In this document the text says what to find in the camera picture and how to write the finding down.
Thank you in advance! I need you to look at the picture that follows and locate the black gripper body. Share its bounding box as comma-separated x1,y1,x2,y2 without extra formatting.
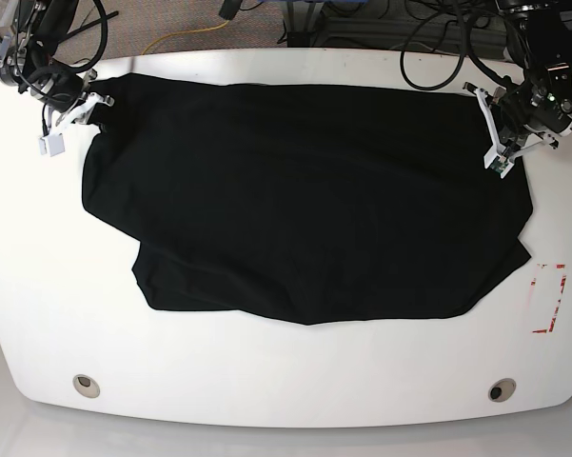
40,70,97,127
490,83,537,152

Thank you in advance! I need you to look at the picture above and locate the black T-shirt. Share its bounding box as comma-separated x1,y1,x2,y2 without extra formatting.
82,73,533,325

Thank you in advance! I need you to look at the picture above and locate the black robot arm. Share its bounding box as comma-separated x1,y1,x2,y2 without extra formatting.
496,1,572,149
0,1,108,114

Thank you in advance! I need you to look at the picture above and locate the black tripod stand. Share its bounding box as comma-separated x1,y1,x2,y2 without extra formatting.
0,7,100,42

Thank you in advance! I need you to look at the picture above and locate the red tape rectangle marking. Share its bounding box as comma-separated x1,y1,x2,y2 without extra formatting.
526,264,566,334

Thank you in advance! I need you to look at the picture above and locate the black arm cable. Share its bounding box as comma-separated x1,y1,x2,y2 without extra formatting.
399,0,529,91
61,0,110,75

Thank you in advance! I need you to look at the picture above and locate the yellow cable on floor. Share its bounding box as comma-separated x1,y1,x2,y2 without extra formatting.
142,17,230,56

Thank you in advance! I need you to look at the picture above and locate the right table cable grommet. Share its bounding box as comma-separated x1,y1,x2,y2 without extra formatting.
488,378,517,403

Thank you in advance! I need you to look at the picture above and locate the table cable grommet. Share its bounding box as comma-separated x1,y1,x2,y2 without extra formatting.
488,378,517,403
72,374,101,399

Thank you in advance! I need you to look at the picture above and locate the left table cable grommet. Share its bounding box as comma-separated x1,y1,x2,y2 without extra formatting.
72,374,101,399

